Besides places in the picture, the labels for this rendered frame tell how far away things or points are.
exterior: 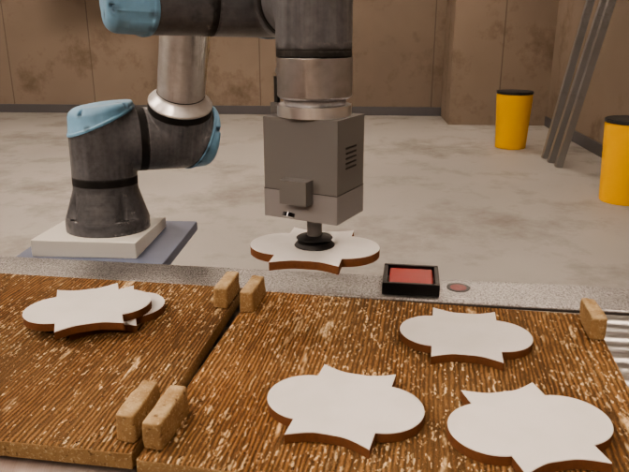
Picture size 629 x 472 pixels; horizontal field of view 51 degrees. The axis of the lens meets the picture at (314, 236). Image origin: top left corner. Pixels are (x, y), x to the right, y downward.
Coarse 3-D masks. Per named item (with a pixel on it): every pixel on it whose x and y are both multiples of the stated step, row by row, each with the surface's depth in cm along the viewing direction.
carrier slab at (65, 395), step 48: (0, 288) 85; (48, 288) 85; (144, 288) 85; (192, 288) 85; (240, 288) 85; (0, 336) 72; (48, 336) 72; (96, 336) 72; (144, 336) 72; (192, 336) 72; (0, 384) 63; (48, 384) 63; (96, 384) 63; (0, 432) 55; (48, 432) 55; (96, 432) 55
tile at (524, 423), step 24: (528, 384) 61; (480, 408) 57; (504, 408) 57; (528, 408) 57; (552, 408) 57; (576, 408) 57; (456, 432) 54; (480, 432) 54; (504, 432) 54; (528, 432) 54; (552, 432) 54; (576, 432) 54; (600, 432) 54; (480, 456) 51; (504, 456) 51; (528, 456) 51; (552, 456) 51; (576, 456) 51; (600, 456) 51
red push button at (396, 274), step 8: (392, 272) 93; (400, 272) 93; (408, 272) 93; (416, 272) 93; (424, 272) 93; (392, 280) 90; (400, 280) 90; (408, 280) 90; (416, 280) 90; (424, 280) 90; (432, 280) 90
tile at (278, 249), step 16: (256, 240) 72; (272, 240) 72; (288, 240) 72; (336, 240) 72; (352, 240) 72; (368, 240) 72; (256, 256) 69; (272, 256) 68; (288, 256) 67; (304, 256) 67; (320, 256) 67; (336, 256) 67; (352, 256) 67; (368, 256) 68; (336, 272) 65
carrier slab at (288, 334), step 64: (256, 320) 76; (320, 320) 76; (384, 320) 76; (512, 320) 76; (576, 320) 76; (192, 384) 63; (256, 384) 63; (448, 384) 63; (512, 384) 63; (576, 384) 63; (192, 448) 53; (256, 448) 53; (320, 448) 53; (384, 448) 53; (448, 448) 53
